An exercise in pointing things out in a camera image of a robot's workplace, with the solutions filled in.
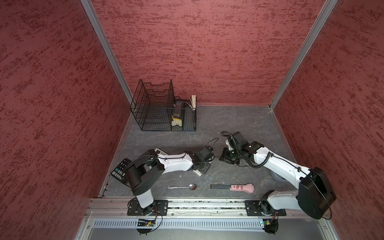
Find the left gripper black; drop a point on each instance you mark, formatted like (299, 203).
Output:
(205, 169)

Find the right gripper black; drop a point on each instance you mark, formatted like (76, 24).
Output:
(226, 158)

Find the long white remote control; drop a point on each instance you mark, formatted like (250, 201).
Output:
(198, 172)

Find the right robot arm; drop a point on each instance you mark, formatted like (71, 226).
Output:
(313, 193)

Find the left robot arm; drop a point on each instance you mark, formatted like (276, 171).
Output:
(142, 173)

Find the small white AC remote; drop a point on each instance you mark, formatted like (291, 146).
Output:
(160, 152)

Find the metal spoon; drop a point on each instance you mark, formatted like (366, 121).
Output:
(190, 187)

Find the pink cat paw tool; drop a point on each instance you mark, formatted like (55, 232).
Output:
(248, 188)

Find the grey cup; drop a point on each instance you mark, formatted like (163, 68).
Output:
(278, 177)

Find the yellow black item in rack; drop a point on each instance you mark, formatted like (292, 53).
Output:
(178, 114)

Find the wooden sticks in rack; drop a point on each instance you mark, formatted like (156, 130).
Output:
(194, 101)

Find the black calculator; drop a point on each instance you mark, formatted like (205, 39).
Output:
(118, 172)

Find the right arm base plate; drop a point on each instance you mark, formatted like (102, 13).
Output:
(262, 209)

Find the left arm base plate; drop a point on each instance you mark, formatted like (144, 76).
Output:
(158, 207)

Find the black wire rack organizer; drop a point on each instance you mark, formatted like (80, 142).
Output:
(152, 108)

